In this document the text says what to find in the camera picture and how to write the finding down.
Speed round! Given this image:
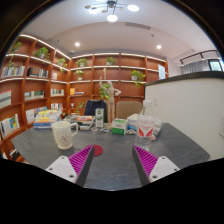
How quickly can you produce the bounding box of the green and white carton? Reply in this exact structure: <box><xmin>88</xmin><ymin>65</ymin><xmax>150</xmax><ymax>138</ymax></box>
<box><xmin>95</xmin><ymin>107</ymin><xmax>105</xmax><ymax>129</ymax></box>

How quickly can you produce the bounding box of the white ceramic mug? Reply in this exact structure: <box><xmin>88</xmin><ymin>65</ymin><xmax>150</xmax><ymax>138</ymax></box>
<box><xmin>50</xmin><ymin>120</ymin><xmax>79</xmax><ymax>151</ymax></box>

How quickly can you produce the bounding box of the wooden artist mannequin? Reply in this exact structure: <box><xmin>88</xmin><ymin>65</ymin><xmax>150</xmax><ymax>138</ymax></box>
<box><xmin>98</xmin><ymin>68</ymin><xmax>122</xmax><ymax>129</ymax></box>

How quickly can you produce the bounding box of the beige chair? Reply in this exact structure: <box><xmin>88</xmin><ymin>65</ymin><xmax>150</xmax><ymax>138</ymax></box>
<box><xmin>115</xmin><ymin>100</ymin><xmax>144</xmax><ymax>120</ymax></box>

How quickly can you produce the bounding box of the colourful book stack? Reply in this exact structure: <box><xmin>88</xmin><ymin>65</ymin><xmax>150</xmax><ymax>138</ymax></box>
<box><xmin>33</xmin><ymin>109</ymin><xmax>63</xmax><ymax>130</ymax></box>

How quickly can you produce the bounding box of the clear plastic water bottle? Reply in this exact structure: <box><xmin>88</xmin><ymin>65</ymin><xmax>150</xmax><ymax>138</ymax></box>
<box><xmin>133</xmin><ymin>99</ymin><xmax>156</xmax><ymax>152</ymax></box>

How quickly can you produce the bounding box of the ceiling air vent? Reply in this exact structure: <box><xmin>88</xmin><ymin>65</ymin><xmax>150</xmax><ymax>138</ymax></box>
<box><xmin>125</xmin><ymin>22</ymin><xmax>152</xmax><ymax>31</ymax></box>

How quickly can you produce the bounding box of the green and white box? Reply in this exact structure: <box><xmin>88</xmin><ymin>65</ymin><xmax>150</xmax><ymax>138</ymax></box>
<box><xmin>111</xmin><ymin>118</ymin><xmax>129</xmax><ymax>136</ymax></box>

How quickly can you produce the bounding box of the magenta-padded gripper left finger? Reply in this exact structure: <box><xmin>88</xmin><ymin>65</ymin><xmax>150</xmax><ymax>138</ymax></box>
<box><xmin>45</xmin><ymin>144</ymin><xmax>96</xmax><ymax>188</ymax></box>

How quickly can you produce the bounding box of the multi-bulb ceiling lamp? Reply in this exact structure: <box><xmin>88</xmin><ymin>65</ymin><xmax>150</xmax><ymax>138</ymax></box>
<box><xmin>84</xmin><ymin>0</ymin><xmax>140</xmax><ymax>23</ymax></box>

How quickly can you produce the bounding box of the flat round red coaster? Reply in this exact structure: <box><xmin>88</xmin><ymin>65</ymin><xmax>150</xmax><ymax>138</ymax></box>
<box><xmin>92</xmin><ymin>144</ymin><xmax>104</xmax><ymax>157</ymax></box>

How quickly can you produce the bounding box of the wooden shelf unit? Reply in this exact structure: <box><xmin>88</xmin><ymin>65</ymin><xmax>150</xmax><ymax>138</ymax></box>
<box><xmin>0</xmin><ymin>33</ymin><xmax>169</xmax><ymax>161</ymax></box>

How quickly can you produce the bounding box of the white counter with dark top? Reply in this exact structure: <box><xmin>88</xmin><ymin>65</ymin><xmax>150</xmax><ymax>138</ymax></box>
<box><xmin>143</xmin><ymin>70</ymin><xmax>224</xmax><ymax>161</ymax></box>

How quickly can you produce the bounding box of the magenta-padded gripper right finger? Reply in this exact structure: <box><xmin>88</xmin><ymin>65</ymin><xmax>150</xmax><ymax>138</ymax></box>
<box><xmin>131</xmin><ymin>144</ymin><xmax>181</xmax><ymax>187</ymax></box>

